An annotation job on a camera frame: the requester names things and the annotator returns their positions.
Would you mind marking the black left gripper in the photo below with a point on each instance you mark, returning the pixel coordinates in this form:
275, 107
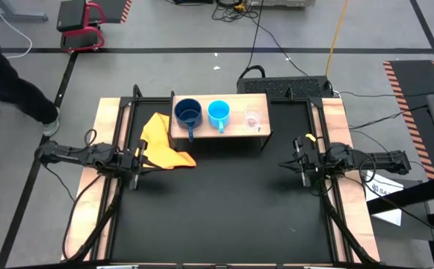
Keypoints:
129, 160

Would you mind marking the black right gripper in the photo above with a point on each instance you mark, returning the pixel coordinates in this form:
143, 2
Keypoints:
313, 160

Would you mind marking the clear glass mug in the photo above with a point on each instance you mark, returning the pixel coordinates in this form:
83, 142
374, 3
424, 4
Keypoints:
253, 119

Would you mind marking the dark blue ceramic mug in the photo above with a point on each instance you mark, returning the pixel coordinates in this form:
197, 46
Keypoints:
188, 112

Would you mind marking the light blue plastic mug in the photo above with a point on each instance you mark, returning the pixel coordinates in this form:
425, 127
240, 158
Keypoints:
218, 112

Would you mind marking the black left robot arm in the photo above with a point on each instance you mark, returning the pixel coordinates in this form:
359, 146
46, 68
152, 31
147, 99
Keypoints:
74, 155

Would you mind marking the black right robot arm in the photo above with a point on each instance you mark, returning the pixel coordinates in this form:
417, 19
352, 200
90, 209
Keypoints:
373, 158

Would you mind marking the orange cloth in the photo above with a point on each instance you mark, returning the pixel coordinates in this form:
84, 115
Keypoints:
160, 149

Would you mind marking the yellow tag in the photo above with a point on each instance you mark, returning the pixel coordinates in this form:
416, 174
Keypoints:
310, 137

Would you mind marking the light wooden table side panel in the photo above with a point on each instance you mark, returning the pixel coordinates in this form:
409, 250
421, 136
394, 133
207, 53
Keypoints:
336, 112
89, 209

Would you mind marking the black computer case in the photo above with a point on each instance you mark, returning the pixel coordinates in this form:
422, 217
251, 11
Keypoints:
284, 86

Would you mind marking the white paper sheet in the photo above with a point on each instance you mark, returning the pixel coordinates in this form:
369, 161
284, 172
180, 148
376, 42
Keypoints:
373, 183

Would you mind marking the black beam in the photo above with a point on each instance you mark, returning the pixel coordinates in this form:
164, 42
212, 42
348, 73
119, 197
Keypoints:
407, 196

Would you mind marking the wooden stick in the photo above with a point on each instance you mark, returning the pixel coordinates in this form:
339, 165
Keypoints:
336, 37

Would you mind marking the black mat with orange stripes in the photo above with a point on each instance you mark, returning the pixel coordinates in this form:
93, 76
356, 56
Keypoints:
119, 9
414, 97

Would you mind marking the red rolling stool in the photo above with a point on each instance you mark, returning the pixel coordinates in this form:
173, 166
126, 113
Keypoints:
82, 26

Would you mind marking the person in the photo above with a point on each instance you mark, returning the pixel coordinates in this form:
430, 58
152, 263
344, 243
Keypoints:
7, 86

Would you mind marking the grey desk leg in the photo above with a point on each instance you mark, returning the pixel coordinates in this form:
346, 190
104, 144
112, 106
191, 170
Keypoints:
15, 16

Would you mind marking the black table frame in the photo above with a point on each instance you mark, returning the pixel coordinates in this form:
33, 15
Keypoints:
153, 100

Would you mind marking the white bar bracket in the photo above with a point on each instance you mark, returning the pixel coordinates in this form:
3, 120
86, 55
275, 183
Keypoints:
117, 266
325, 267

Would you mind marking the black table-level camera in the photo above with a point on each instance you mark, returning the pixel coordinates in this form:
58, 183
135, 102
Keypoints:
221, 266

